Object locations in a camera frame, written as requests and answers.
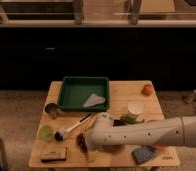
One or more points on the orange fruit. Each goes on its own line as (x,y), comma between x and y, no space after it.
(147,90)

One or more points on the dark purple bowl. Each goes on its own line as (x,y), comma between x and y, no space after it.
(118,123)

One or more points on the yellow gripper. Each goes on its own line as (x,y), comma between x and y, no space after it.
(92,155)

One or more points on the dark metal cup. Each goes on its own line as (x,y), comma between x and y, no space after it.
(52,110)

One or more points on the green chili pepper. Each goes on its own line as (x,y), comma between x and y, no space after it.
(129,120)

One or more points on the wooden table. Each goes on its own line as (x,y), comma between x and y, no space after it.
(121,93)

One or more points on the white small cup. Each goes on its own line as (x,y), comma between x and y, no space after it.
(135,108)

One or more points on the white handled dish brush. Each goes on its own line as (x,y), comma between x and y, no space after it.
(62,133)

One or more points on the green plastic tray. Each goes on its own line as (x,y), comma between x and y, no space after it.
(76,90)

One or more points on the blue sponge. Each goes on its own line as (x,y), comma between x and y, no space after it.
(143,154)

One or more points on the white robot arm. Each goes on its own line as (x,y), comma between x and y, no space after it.
(179,131)

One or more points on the white cloth piece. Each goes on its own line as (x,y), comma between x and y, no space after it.
(93,100)

